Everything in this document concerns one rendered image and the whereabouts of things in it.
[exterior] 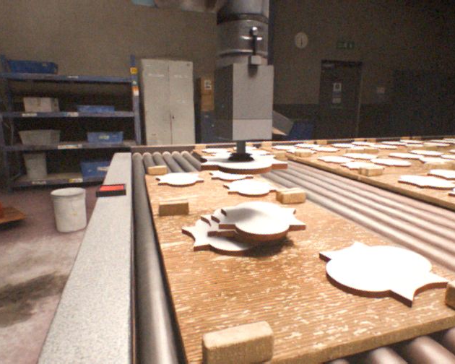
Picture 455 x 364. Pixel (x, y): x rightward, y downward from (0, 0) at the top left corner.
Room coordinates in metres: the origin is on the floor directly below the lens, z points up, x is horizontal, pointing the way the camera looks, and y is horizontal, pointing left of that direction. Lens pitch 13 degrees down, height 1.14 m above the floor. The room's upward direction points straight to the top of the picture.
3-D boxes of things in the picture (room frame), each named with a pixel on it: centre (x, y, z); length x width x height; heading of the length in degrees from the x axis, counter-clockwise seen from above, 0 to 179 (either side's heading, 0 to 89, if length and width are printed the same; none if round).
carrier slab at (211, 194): (0.84, 0.05, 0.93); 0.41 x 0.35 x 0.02; 17
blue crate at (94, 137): (4.93, 1.93, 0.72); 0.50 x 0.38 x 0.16; 102
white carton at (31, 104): (4.66, 2.71, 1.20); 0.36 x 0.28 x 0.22; 97
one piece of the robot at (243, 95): (0.50, -0.04, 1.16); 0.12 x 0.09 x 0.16; 111
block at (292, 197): (0.68, -0.15, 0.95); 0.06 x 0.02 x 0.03; 108
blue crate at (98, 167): (4.89, 2.02, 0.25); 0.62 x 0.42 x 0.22; 117
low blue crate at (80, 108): (4.84, 2.02, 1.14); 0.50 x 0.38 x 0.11; 118
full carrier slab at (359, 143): (1.72, -0.74, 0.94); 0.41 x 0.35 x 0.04; 17
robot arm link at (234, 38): (0.49, -0.02, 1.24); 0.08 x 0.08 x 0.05
